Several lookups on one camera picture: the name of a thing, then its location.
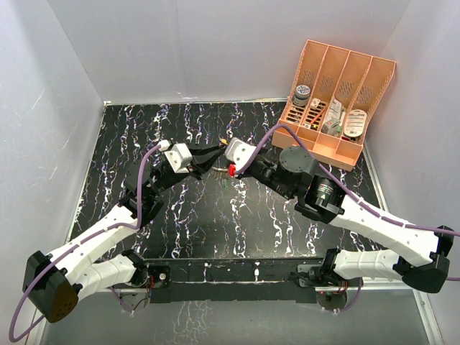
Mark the aluminium frame rail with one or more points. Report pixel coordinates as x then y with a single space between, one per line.
56 282

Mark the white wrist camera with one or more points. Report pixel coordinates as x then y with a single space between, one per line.
178 155
238 153

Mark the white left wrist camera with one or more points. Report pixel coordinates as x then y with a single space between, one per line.
178 155

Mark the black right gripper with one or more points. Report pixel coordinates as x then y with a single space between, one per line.
265 149

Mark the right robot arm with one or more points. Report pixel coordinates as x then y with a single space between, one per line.
418 258

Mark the red pencil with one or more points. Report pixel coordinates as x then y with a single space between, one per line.
317 116

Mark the orange plastic desk organizer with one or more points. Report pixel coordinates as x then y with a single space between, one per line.
334 96

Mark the large metal keyring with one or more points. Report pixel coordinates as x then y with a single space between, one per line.
220 173

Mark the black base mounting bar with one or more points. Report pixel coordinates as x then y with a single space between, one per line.
179 280

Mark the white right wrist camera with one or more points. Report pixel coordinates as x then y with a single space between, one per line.
238 153

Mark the white paper packet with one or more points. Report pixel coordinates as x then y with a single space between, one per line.
335 110

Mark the small white card box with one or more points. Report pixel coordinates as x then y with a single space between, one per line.
315 102

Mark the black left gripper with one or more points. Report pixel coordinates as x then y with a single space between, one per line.
201 167

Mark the grey round jar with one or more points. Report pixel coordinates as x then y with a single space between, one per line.
301 95

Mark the white oval blister pack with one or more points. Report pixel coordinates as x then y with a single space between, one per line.
354 124

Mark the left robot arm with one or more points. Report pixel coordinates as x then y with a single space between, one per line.
57 281

